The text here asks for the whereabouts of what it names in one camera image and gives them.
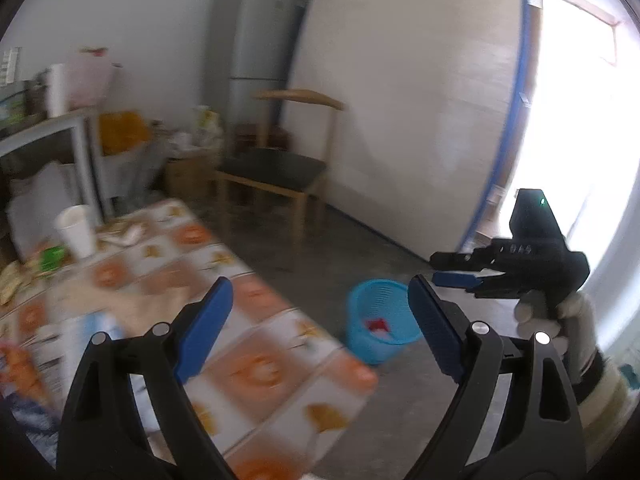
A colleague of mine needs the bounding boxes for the large white sack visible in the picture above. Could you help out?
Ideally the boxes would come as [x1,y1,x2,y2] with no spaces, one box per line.
[5,162,93,261]

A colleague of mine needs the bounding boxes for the person's right hand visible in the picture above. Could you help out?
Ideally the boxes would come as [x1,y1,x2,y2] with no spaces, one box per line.
[515,290,601,386]

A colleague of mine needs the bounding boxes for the white frame side table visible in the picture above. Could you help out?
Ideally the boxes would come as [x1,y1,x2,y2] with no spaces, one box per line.
[0,105,108,226]

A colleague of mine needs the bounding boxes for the white paper cup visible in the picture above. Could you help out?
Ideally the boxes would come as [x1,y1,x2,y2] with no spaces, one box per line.
[54,205,97,260]

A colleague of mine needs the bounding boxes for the blue white toothpaste box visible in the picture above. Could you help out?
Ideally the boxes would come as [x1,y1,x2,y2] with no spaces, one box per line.
[60,310,126,396]

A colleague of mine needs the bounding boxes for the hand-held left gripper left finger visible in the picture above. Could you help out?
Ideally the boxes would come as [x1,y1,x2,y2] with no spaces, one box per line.
[56,276,235,480]

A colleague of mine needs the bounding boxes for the white paper towel roll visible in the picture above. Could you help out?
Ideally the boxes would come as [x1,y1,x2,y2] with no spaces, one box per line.
[46,64,68,118]

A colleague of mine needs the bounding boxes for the dark wooden stool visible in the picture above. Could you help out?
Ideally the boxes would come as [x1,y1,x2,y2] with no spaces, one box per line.
[235,122,291,153]

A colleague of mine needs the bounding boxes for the yellow plastic bag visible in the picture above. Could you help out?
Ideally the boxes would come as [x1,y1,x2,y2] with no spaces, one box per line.
[97,112,151,156]

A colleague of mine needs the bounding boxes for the person's right forearm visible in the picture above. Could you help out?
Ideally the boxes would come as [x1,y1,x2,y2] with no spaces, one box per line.
[572,350,640,466]

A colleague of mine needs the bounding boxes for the grey refrigerator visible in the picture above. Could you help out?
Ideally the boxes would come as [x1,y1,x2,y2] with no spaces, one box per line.
[207,0,311,131]

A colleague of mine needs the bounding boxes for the wooden chair with black seat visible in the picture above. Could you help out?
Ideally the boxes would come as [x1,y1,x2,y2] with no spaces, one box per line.
[215,89,346,271]

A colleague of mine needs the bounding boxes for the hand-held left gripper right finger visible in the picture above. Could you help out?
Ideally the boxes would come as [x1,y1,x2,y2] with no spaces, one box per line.
[407,274,587,480]

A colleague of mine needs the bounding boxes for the pink plastic bag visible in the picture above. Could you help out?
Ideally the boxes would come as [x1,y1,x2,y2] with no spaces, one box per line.
[65,47,118,111]

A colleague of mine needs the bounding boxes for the grey plastic bag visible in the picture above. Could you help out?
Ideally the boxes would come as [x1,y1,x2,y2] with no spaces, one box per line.
[102,142,168,196]

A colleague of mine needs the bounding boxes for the blue plastic waste basket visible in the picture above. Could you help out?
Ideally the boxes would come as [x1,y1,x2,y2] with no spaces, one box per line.
[347,280,426,366]

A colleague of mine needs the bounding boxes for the patterned tablecloth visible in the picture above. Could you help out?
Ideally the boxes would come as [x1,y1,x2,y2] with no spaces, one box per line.
[0,199,381,480]

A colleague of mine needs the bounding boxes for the green white paper sack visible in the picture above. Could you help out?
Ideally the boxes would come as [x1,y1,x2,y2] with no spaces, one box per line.
[192,105,223,146]

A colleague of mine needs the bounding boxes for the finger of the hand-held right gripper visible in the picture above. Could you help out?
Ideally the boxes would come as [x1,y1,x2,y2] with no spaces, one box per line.
[429,246,501,268]
[432,269,506,298]

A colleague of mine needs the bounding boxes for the cardboard box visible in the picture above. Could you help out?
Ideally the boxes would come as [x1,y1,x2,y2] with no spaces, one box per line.
[165,155,221,201]

